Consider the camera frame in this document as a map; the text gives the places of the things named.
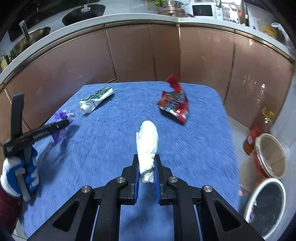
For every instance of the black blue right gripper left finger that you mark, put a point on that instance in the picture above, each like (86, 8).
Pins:
(129, 194)

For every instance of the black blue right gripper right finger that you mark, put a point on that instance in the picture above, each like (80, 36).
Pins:
(165, 194)

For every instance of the white tissue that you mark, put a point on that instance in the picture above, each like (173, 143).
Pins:
(147, 139)

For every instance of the purple white plastic bag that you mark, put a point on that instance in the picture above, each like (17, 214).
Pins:
(63, 119)

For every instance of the dark red sleeve forearm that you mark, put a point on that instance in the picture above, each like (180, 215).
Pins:
(10, 210)

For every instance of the brown lower kitchen cabinets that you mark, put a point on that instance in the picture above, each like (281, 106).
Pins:
(248, 73)

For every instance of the blue white gloved left hand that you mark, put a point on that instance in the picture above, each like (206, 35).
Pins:
(20, 168)

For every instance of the blue towel table cover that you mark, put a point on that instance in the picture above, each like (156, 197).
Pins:
(99, 145)

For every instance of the green white toothpaste tube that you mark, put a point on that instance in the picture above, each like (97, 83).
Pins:
(90, 103)

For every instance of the red snack bag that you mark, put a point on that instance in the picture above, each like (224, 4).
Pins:
(175, 102)

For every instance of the white bin with black liner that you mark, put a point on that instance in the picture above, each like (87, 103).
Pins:
(265, 207)

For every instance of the wooden rimmed waste basket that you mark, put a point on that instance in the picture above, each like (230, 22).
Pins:
(269, 157)

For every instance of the cooking oil bottle yellow cap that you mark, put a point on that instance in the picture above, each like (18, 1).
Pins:
(261, 124)

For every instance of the black wok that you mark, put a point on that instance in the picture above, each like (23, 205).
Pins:
(84, 13)

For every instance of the copper pot with plant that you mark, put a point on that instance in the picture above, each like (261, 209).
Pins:
(169, 8)

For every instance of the white microwave oven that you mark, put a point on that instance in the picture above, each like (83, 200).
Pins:
(206, 10)

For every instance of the steel pot with handle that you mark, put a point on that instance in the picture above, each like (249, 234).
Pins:
(29, 38)

